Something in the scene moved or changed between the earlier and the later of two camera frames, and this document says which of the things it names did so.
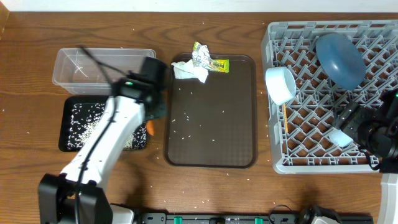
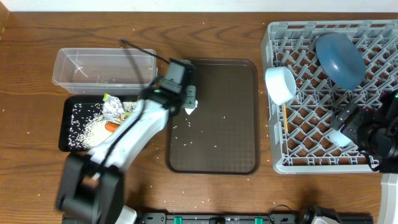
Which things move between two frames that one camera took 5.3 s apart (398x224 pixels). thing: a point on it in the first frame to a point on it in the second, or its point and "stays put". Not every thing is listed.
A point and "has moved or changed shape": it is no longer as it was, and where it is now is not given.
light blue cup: [341, 139] stays put
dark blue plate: [341, 60] stays put
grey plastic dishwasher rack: [334, 62] stays put
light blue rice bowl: [281, 83] stays put
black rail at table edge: [236, 218] stays put
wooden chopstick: [285, 118] stays put
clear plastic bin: [92, 71] stays put
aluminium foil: [201, 55] has moved or changed shape
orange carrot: [150, 127] has moved or changed shape
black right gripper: [342, 122] stays put
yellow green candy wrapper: [222, 65] has moved or changed shape
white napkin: [188, 70] has moved or changed shape
